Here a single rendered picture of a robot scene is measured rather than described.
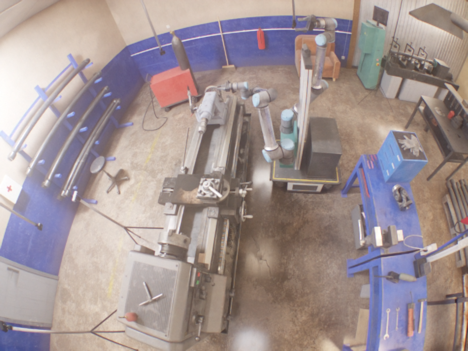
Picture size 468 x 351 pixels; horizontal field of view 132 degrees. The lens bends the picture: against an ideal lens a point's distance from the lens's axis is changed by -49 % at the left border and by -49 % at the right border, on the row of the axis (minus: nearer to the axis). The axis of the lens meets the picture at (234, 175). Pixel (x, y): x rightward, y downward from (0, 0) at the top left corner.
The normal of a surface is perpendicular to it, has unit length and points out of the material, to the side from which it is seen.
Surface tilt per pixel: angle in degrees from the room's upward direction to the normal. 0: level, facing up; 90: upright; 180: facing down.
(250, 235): 0
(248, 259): 0
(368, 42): 90
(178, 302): 45
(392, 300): 0
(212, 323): 32
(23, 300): 90
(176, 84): 90
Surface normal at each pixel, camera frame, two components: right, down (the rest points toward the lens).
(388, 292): -0.17, -0.52
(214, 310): 0.38, -0.44
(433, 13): -0.14, 0.76
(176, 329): 0.58, -0.36
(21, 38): 0.98, 0.01
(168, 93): 0.23, 0.80
